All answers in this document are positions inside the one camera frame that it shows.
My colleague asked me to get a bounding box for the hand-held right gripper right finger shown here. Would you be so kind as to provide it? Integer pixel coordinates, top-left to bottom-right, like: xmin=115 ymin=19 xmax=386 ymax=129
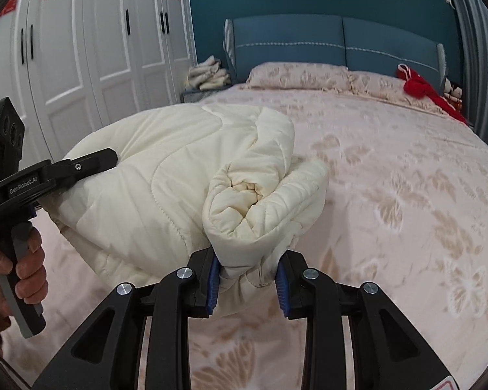
xmin=274 ymin=252 xmax=461 ymax=390

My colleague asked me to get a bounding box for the grey nightstand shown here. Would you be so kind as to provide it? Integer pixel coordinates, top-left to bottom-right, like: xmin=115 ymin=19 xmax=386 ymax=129
xmin=181 ymin=88 xmax=225 ymax=103

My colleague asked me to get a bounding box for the cream quilted blanket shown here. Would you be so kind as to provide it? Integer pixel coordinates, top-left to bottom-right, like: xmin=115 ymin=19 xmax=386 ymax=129
xmin=49 ymin=103 xmax=331 ymax=321

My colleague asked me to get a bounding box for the person's left hand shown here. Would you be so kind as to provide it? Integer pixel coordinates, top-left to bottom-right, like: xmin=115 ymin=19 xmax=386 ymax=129
xmin=0 ymin=225 xmax=49 ymax=318

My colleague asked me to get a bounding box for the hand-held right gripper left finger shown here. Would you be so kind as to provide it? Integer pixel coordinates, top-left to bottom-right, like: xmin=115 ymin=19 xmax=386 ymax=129
xmin=32 ymin=248 xmax=221 ymax=390

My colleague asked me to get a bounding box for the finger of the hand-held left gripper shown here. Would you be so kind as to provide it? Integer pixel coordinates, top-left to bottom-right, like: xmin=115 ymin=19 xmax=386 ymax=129
xmin=45 ymin=148 xmax=119 ymax=180

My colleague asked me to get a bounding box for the pile of cream cloths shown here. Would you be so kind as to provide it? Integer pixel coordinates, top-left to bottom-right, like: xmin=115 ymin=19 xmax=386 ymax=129
xmin=183 ymin=58 xmax=231 ymax=91

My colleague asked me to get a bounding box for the small doll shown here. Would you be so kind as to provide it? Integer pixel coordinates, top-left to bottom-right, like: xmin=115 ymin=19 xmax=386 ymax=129
xmin=443 ymin=78 xmax=464 ymax=111

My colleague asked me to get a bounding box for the pink butterfly print blanket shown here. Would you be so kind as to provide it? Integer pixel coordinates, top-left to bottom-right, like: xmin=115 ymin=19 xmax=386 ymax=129
xmin=0 ymin=84 xmax=488 ymax=390

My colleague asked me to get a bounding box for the grey curtain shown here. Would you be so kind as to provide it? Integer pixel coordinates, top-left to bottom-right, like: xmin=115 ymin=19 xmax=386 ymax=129
xmin=445 ymin=0 xmax=488 ymax=151

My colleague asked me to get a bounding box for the white wardrobe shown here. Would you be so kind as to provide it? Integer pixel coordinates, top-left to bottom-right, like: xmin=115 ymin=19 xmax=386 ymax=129
xmin=0 ymin=0 xmax=197 ymax=163

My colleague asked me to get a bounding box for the pink patterned pillow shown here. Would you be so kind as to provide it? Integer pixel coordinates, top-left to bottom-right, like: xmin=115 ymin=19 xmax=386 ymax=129
xmin=347 ymin=71 xmax=434 ymax=110
xmin=246 ymin=62 xmax=352 ymax=91

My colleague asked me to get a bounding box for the red wardrobe sticker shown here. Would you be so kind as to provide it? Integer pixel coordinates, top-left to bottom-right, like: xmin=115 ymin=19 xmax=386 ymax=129
xmin=0 ymin=0 xmax=20 ymax=20

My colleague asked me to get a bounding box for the blue padded headboard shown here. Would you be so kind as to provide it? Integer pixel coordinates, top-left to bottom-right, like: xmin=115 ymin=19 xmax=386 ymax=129
xmin=224 ymin=15 xmax=446 ymax=87

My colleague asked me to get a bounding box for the red garment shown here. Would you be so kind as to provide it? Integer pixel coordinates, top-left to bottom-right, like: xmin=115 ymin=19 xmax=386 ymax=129
xmin=396 ymin=64 xmax=469 ymax=126

